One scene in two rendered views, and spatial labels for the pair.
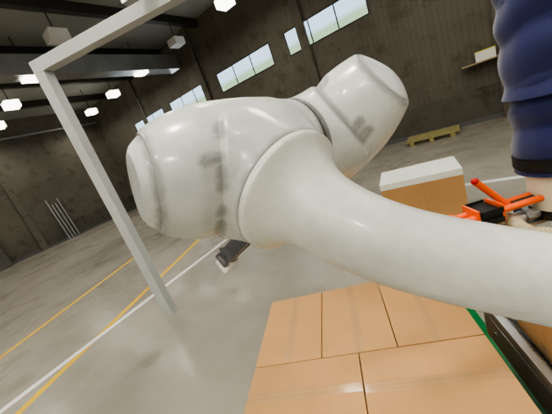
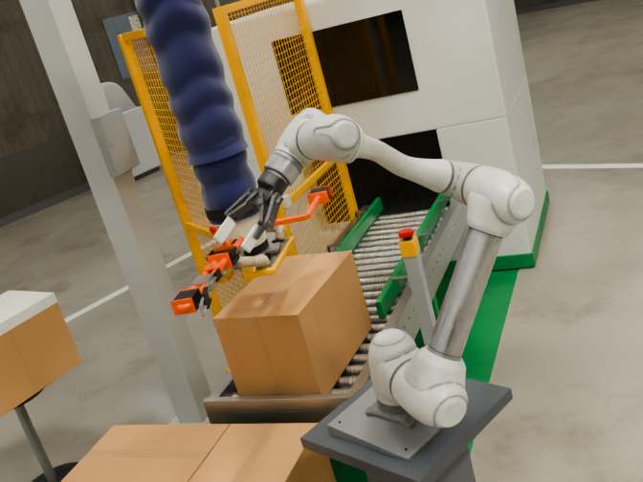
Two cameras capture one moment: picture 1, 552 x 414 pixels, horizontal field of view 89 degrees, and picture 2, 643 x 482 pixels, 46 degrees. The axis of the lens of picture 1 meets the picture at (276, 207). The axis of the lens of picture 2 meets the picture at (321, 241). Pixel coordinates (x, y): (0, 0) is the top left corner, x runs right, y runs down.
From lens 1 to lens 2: 1.86 m
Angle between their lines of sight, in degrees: 75
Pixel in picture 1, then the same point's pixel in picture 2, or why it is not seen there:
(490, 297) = (392, 154)
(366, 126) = not seen: hidden behind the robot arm
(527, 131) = (222, 186)
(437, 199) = (36, 350)
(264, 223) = (363, 144)
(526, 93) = (217, 155)
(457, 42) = not seen: outside the picture
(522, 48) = (208, 123)
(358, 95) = not seen: hidden behind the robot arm
